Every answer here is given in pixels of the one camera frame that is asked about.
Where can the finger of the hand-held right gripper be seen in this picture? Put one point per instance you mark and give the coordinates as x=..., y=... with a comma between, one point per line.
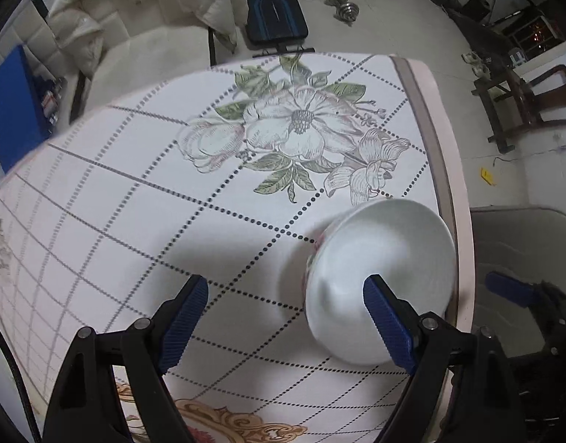
x=511, y=288

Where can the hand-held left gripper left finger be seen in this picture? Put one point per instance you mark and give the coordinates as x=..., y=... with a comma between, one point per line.
x=186, y=323

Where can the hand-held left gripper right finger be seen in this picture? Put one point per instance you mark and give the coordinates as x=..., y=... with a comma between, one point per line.
x=389, y=323

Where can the white bowl floral outside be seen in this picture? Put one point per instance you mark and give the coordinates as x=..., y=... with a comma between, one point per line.
x=384, y=258

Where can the grey plastic bin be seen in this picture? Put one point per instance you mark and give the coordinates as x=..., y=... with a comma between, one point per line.
x=513, y=244

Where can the small yellow floor object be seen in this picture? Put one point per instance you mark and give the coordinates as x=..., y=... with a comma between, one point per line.
x=486, y=174

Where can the dark wooden chair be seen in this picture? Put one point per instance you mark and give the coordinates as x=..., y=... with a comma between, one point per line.
x=527, y=101

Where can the pair of light shoes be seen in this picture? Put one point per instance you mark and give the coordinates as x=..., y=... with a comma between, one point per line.
x=476, y=62

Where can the beige padded chair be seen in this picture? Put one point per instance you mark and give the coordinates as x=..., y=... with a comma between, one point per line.
x=144, y=69

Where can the black floor mat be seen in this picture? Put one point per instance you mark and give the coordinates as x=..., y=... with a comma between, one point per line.
x=476, y=32

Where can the metal pot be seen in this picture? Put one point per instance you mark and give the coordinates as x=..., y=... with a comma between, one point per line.
x=51, y=100

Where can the blue box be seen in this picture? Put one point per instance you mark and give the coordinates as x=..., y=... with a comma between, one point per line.
x=15, y=110

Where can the black bag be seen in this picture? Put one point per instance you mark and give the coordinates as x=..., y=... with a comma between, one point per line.
x=476, y=7

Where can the white puffer jacket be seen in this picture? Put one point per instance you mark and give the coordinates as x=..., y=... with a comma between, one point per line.
x=139, y=0

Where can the beige quilted chair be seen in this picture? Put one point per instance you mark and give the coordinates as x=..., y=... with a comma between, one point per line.
x=33, y=32

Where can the black blue weight bench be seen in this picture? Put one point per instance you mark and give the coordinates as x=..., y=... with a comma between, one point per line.
x=271, y=4

